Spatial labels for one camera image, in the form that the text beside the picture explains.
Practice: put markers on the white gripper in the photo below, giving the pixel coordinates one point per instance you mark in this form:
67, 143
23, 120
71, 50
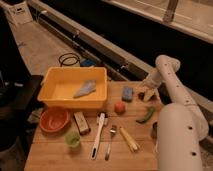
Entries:
153, 80

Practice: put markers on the dark red grape bunch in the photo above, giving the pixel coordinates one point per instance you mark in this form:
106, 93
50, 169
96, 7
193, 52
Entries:
141, 95

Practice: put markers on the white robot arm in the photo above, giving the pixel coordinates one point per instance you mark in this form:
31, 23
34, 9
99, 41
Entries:
181, 124

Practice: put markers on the red orange bowl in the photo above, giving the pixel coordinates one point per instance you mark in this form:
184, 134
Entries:
54, 119

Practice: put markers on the green pepper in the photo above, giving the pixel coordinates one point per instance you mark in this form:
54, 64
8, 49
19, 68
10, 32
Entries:
147, 116

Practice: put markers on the red tomato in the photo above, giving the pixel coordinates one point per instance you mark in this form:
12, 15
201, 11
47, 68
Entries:
119, 107

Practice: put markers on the metal fork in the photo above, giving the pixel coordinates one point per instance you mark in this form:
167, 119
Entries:
113, 131

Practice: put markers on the light blue cloth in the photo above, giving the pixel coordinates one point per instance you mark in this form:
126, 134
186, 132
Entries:
88, 87

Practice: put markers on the blue object on floor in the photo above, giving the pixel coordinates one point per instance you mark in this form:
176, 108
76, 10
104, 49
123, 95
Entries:
87, 63

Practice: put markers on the wooden block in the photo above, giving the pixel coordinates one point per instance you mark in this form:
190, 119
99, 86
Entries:
81, 122

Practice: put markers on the yellow plastic tub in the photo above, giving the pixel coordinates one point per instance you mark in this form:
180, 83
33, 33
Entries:
62, 83

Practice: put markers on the green plastic cup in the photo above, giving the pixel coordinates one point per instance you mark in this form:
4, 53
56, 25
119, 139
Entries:
72, 139

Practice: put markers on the black side furniture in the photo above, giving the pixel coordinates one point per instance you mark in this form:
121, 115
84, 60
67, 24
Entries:
18, 90

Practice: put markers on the white box on floor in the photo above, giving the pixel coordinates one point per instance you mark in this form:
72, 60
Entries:
19, 14

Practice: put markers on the white handled brush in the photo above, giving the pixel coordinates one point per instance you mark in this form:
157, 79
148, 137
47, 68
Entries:
98, 136

